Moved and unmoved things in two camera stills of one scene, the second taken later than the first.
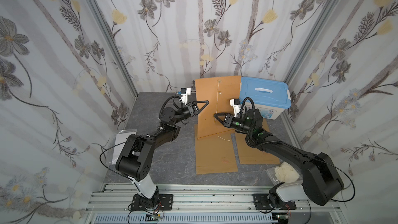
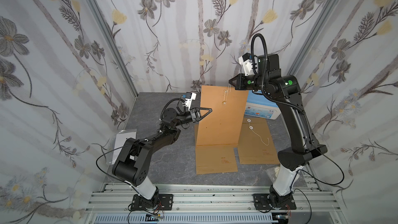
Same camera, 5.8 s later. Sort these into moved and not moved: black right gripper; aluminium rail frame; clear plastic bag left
Moved: black right gripper
Not moved: aluminium rail frame; clear plastic bag left
